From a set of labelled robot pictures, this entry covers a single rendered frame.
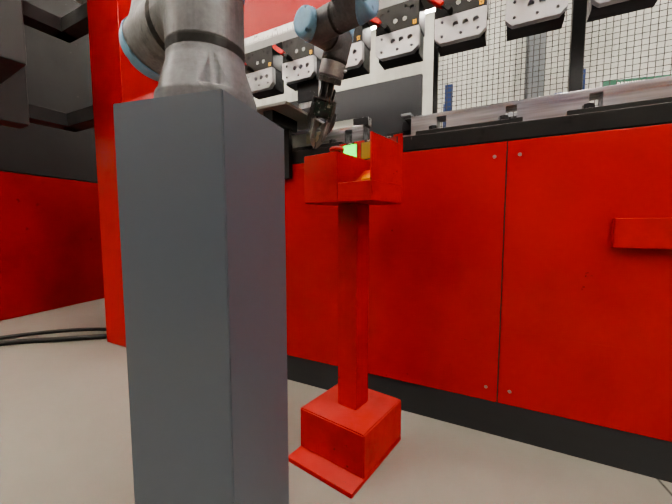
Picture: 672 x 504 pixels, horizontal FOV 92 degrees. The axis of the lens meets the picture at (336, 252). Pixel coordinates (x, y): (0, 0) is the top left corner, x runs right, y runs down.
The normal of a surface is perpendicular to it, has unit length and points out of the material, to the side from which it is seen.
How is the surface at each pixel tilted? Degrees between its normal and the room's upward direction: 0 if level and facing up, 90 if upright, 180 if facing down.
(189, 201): 90
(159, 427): 90
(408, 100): 90
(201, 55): 72
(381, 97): 90
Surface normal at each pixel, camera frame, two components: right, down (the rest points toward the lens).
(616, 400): -0.47, 0.07
